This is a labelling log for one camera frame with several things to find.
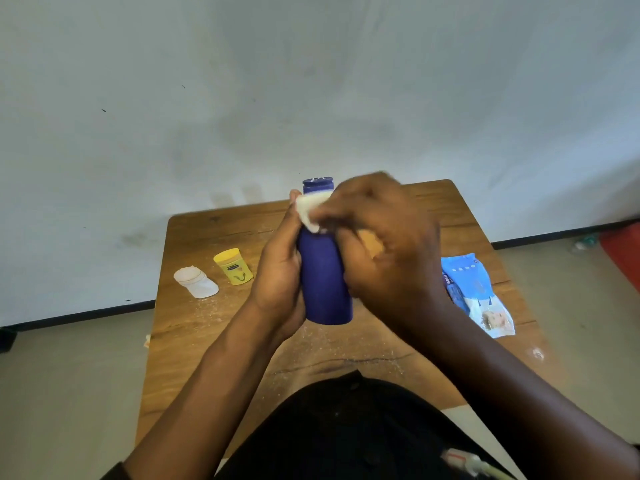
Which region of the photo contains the person's left hand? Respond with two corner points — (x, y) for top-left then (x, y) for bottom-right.
(247, 189), (307, 341)

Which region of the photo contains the person's right hand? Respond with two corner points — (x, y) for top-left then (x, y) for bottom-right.
(309, 170), (453, 345)

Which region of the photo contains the dark blue bottle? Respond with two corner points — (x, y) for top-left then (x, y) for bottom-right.
(297, 176), (354, 326)

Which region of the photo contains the yellow bottle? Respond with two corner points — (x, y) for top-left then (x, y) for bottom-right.
(213, 248), (254, 287)

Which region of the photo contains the white bottle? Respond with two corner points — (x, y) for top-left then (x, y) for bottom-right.
(173, 265), (220, 299)

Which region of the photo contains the white wipe cloth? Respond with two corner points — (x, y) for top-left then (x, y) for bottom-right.
(295, 190), (333, 234)

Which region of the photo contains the blue wet wipes pack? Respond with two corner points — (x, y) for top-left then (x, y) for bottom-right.
(441, 253), (517, 339)

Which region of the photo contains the person's left forearm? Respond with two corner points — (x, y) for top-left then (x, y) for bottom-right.
(122, 307), (286, 480)

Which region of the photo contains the person's right forearm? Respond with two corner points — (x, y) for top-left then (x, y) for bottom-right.
(425, 314), (640, 480)

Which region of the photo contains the person's black clothing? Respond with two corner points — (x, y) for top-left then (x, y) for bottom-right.
(99, 370), (521, 480)

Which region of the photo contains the wooden table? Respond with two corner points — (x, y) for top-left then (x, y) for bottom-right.
(135, 179), (561, 458)

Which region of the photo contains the red floor object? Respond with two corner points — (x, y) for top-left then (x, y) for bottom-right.
(599, 222), (640, 293)

